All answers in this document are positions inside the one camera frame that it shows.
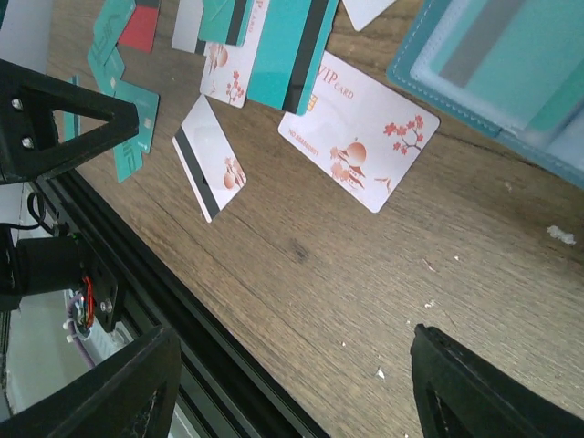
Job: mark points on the white card black stripe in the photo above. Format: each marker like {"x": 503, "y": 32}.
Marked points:
{"x": 208, "y": 159}

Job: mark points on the teal striped card front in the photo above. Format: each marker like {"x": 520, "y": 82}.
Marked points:
{"x": 518, "y": 62}

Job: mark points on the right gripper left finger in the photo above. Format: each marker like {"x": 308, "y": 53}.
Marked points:
{"x": 130, "y": 394}

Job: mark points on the red card lower left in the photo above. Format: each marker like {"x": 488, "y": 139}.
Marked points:
{"x": 140, "y": 31}

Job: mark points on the teal VIP card front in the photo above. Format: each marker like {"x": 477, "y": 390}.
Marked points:
{"x": 128, "y": 155}

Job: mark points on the white card red pattern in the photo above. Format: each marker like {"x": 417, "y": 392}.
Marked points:
{"x": 362, "y": 134}

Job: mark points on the black aluminium frame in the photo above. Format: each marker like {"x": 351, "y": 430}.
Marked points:
{"x": 224, "y": 391}

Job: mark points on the white blossom card under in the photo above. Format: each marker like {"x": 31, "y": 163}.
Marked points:
{"x": 231, "y": 31}

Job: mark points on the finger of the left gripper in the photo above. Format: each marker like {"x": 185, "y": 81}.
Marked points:
{"x": 50, "y": 126}

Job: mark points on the teal striped card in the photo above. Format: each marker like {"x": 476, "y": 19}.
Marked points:
{"x": 290, "y": 49}
{"x": 518, "y": 62}

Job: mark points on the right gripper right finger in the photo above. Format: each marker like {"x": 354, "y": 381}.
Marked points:
{"x": 459, "y": 394}

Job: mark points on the blue leather card holder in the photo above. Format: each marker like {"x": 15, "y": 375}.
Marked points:
{"x": 559, "y": 150}

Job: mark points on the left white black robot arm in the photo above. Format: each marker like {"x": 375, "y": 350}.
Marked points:
{"x": 32, "y": 266}

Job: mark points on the teal striped card upright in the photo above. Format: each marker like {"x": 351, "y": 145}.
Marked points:
{"x": 290, "y": 49}

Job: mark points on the white striped card right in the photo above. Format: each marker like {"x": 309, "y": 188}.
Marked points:
{"x": 363, "y": 12}

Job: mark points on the teal card far left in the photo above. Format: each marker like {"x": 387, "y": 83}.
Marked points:
{"x": 111, "y": 21}

